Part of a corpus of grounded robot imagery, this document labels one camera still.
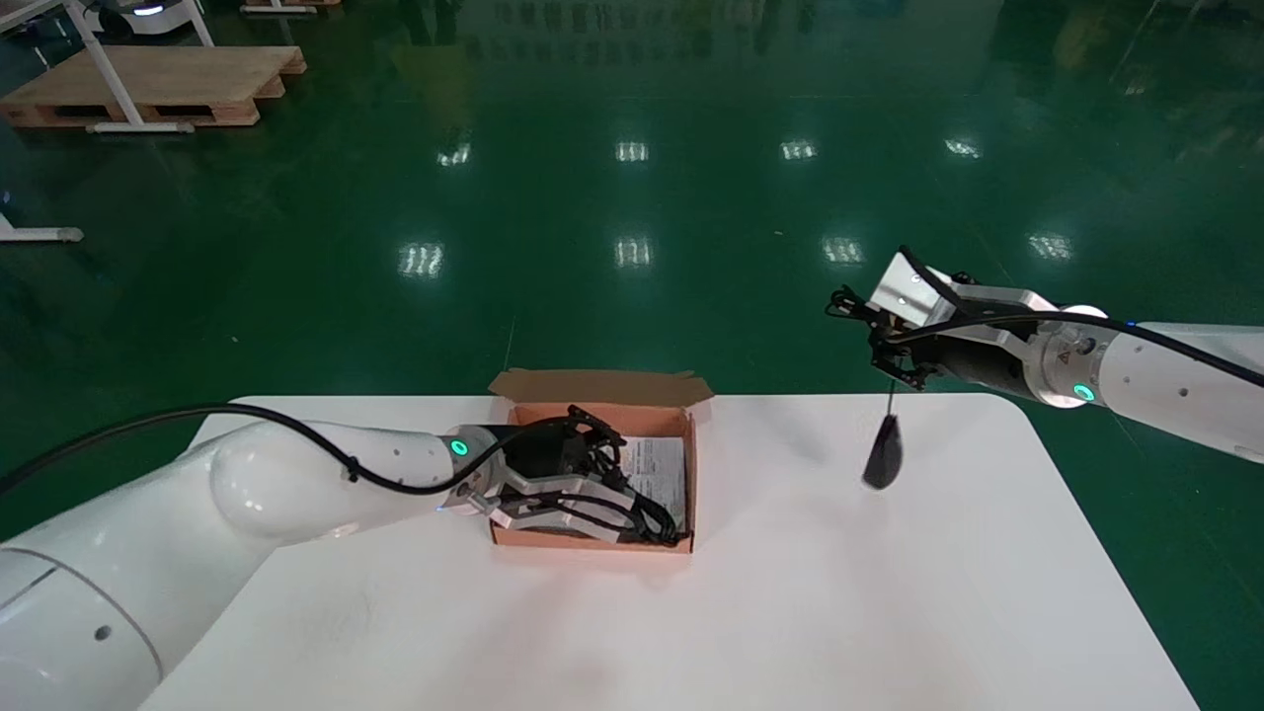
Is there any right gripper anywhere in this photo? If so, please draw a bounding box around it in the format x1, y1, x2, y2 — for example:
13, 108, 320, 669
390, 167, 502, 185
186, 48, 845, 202
828, 252, 1058, 396

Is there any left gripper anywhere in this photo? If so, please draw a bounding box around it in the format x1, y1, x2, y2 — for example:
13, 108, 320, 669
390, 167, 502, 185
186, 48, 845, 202
444, 407, 653, 539

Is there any black usb cable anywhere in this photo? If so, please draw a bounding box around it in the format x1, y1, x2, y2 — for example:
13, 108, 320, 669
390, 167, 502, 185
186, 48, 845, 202
553, 482, 684, 547

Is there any black wired computer mouse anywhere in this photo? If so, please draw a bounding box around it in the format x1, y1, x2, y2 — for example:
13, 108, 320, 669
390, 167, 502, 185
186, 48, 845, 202
859, 378, 906, 492

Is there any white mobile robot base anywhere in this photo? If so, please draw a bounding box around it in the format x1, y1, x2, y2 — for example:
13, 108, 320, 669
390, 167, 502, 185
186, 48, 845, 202
84, 0, 200, 39

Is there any open brown cardboard box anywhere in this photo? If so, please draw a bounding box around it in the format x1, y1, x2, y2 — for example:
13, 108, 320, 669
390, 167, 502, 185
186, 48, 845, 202
488, 369, 715, 554

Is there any printed white instruction sheet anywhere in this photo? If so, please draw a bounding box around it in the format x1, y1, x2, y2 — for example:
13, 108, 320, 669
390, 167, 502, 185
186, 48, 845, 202
617, 436, 688, 531

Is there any large wooden pallet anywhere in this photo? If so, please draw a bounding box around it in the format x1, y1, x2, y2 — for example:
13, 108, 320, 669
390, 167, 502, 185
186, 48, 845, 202
0, 45, 308, 130

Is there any white metal floor foot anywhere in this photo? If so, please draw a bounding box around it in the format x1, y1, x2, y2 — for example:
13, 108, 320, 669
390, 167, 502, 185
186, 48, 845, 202
0, 211, 86, 245

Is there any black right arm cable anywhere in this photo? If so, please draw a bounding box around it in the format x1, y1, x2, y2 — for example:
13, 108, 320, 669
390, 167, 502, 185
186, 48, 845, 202
884, 247, 1264, 389

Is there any white metal table frame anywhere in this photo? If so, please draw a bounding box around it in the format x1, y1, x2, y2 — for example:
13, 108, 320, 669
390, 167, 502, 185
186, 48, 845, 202
63, 0, 217, 136

